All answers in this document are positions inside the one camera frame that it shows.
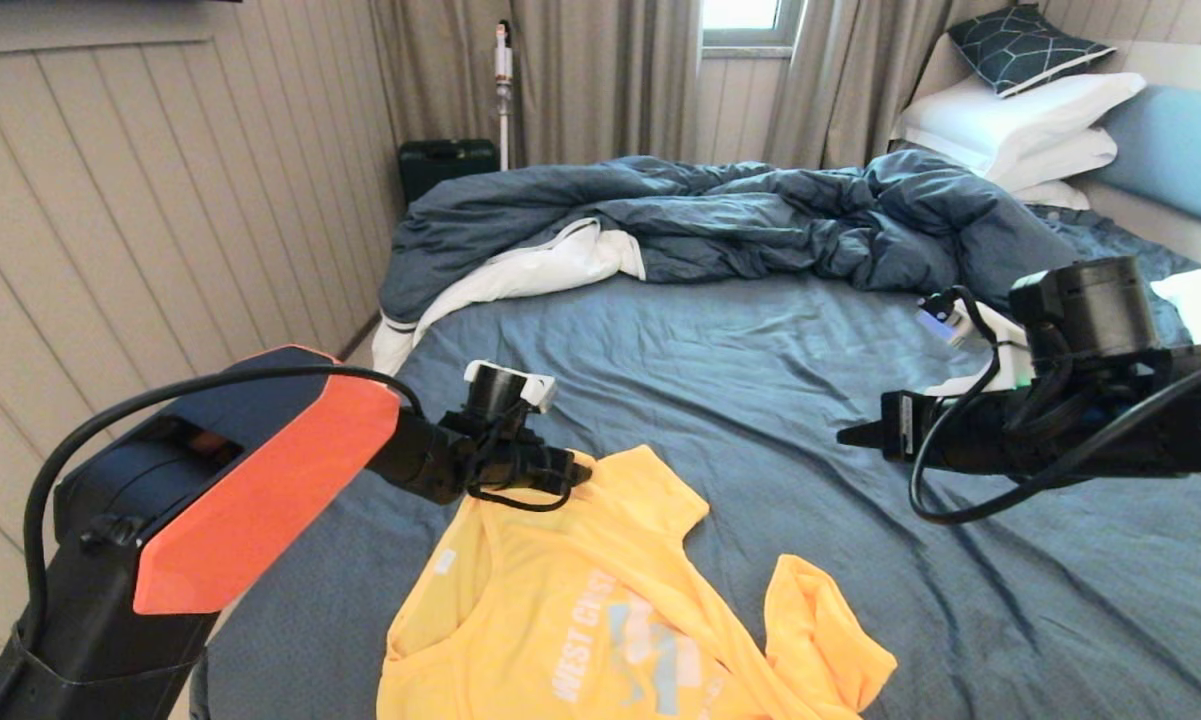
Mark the window with grey frame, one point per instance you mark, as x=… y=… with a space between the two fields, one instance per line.
x=740 y=12

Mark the white stick vacuum cleaner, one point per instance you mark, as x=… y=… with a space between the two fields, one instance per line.
x=504 y=65

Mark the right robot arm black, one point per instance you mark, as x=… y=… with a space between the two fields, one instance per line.
x=1110 y=320

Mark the dark blue crumpled duvet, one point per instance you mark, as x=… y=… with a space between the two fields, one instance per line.
x=760 y=215

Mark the black wall screen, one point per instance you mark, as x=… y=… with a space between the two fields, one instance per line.
x=60 y=1

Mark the beige curtain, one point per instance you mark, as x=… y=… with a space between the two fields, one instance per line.
x=840 y=80
x=600 y=80

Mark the dark patterned cushion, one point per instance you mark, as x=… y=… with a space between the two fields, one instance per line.
x=1020 y=48

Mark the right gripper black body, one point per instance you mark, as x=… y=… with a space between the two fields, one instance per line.
x=980 y=430

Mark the beige headboard frame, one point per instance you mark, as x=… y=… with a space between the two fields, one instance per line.
x=1160 y=225

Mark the yellow printed t-shirt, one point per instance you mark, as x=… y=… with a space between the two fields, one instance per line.
x=580 y=620

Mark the blue headboard cushion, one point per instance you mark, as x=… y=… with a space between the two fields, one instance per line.
x=1180 y=155

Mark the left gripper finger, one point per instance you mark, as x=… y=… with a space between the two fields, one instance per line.
x=582 y=465
x=578 y=480

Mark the large white pillow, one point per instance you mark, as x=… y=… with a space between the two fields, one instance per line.
x=1010 y=115

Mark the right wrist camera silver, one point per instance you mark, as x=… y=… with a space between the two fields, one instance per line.
x=945 y=320

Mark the grey-blue bed sheet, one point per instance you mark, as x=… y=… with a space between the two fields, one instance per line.
x=760 y=360

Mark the dark green hard case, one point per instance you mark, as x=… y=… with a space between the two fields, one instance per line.
x=440 y=165

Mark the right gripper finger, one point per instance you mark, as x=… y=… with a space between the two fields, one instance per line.
x=860 y=430
x=860 y=441

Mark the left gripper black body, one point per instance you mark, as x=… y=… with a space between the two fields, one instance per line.
x=520 y=465

